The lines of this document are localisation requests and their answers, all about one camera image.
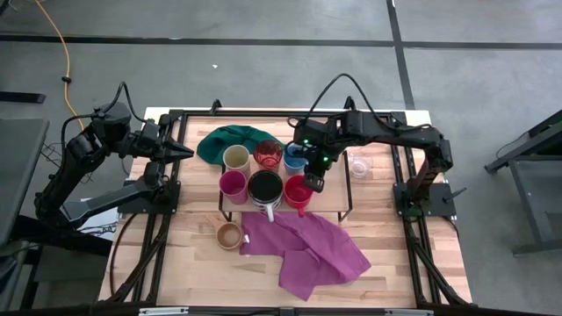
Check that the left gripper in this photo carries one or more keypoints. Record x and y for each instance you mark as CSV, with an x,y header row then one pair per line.
x,y
153,138

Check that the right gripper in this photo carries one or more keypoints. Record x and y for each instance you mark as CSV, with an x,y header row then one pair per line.
x,y
320,136

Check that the blue cup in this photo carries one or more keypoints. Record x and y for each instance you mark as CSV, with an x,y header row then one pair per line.
x,y
293,167

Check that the red mug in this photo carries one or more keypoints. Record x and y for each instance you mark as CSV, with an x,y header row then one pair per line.
x,y
296,193

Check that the wooden shelf with black frame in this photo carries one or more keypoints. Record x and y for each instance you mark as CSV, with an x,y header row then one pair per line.
x,y
329,197

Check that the orange patterned glass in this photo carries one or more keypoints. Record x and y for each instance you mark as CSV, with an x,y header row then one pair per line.
x,y
268,154

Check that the white mug with black squiggles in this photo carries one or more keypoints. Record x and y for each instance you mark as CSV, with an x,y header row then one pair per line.
x,y
265,188

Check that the clear glass mug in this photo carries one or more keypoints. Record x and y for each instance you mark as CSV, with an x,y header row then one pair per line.
x,y
361,166

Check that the tall beige cup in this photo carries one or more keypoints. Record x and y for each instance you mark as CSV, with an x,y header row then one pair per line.
x,y
236,158

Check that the magenta plastic cup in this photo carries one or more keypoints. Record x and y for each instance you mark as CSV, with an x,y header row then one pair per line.
x,y
233,186

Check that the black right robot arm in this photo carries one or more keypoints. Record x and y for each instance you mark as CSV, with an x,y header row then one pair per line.
x,y
417,136

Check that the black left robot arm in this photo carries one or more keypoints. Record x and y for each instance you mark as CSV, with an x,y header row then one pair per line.
x,y
110,199

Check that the green cloth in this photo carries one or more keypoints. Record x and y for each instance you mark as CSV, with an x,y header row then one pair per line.
x,y
215,142

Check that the purple cloth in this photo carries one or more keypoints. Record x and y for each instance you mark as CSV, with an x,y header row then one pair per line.
x,y
303,254

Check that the grey side table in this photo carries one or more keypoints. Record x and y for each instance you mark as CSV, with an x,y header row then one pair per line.
x,y
19,175

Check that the black floor strip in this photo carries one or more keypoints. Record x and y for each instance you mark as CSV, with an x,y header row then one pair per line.
x,y
22,97

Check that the black equipment cart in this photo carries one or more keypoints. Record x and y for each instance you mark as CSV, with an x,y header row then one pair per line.
x,y
66,272

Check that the black metal stand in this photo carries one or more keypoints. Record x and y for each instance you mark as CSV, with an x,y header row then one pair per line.
x,y
529,206

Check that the black metal table frame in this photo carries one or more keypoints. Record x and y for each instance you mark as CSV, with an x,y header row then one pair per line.
x,y
263,113

